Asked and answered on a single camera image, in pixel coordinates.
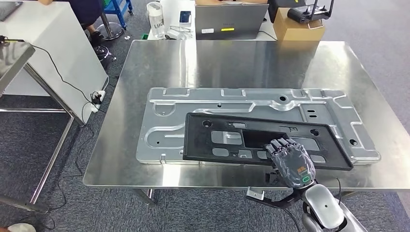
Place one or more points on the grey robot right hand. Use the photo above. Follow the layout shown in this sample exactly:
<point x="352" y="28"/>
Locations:
<point x="294" y="166"/>

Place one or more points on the black plastic plate bracket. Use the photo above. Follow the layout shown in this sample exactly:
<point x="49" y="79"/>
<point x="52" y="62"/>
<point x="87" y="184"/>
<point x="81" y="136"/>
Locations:
<point x="198" y="141"/>

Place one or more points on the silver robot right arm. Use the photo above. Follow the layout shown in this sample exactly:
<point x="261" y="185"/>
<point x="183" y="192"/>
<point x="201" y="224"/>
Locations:
<point x="326" y="208"/>

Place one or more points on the steel workbench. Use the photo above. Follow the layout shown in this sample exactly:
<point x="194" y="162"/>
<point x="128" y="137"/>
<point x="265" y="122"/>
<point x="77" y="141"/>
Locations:
<point x="224" y="64"/>

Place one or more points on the stamped metal panel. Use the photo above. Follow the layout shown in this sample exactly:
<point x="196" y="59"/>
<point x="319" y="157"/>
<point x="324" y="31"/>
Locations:
<point x="166" y="147"/>

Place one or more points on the cardboard box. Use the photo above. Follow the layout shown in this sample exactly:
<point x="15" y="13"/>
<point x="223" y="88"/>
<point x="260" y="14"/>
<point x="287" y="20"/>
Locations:
<point x="294" y="32"/>

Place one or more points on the black remote controller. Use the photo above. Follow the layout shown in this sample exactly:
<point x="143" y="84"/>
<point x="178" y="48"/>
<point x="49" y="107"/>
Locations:
<point x="304" y="14"/>

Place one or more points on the grey laptop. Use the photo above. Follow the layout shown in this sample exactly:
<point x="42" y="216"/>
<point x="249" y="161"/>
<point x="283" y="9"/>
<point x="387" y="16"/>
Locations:
<point x="230" y="19"/>

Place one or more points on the clear water bottle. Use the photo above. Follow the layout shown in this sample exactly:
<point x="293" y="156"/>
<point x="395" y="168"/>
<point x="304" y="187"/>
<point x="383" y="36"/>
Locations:
<point x="156" y="22"/>

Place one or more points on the white power strip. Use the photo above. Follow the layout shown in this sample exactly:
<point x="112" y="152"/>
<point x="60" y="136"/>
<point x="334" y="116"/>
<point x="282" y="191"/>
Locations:
<point x="97" y="102"/>

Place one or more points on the chrome stool base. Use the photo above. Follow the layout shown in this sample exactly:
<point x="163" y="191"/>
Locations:
<point x="110" y="30"/>

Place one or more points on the blue cart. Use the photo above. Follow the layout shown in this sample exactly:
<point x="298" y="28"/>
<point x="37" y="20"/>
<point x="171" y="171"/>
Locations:
<point x="118" y="8"/>

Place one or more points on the white cabinet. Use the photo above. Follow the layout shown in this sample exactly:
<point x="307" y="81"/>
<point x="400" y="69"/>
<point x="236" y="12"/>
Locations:
<point x="64" y="48"/>

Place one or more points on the person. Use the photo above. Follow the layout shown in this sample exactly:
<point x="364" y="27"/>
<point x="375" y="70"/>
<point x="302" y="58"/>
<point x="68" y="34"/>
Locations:
<point x="83" y="9"/>
<point x="20" y="228"/>

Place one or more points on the steel side table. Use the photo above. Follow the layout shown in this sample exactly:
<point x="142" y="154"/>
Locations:
<point x="12" y="60"/>

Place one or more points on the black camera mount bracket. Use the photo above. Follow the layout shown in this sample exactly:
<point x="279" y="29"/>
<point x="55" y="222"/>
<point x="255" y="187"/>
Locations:
<point x="282" y="201"/>

